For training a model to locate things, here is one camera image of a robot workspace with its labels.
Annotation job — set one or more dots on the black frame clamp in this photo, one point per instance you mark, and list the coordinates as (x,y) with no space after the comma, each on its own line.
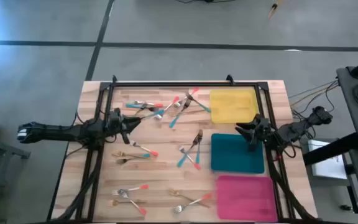
(229,78)
(114,78)

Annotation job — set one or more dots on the teal plastic bin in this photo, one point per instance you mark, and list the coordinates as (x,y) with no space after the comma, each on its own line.
(232,155)

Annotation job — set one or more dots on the yellow black floor tool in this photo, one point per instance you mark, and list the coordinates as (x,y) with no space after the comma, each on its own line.
(274,8)

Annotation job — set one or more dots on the pink plastic bin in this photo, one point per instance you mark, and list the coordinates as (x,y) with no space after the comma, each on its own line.
(245,199)

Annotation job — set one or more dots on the grey equipment cart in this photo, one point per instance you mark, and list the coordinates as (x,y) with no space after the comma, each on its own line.
(348,102)

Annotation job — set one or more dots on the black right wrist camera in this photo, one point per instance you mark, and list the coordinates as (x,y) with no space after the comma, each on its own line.
(262,120)

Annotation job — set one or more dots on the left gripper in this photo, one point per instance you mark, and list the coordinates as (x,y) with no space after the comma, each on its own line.
(117,129)

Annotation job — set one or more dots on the white box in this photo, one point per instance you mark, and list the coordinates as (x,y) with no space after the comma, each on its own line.
(328,168)

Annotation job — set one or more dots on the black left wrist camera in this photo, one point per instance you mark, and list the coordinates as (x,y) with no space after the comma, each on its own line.
(115,113)

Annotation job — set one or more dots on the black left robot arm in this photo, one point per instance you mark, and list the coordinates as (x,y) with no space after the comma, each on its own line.
(51,132)

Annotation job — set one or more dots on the black diagonal stand bar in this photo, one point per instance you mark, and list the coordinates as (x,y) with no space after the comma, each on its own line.
(331,149)

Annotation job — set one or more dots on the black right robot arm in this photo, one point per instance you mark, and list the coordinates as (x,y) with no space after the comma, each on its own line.
(300,126)

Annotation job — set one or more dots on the black metal table frame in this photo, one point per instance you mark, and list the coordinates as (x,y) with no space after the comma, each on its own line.
(182,84)

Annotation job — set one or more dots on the yellow plastic bin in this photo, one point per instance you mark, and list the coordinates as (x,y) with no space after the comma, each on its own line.
(233,105)

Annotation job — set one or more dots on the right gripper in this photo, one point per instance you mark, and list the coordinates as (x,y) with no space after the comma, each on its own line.
(263,133)

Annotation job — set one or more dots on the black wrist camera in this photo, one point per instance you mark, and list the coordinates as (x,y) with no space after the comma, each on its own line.
(262,120)
(115,113)

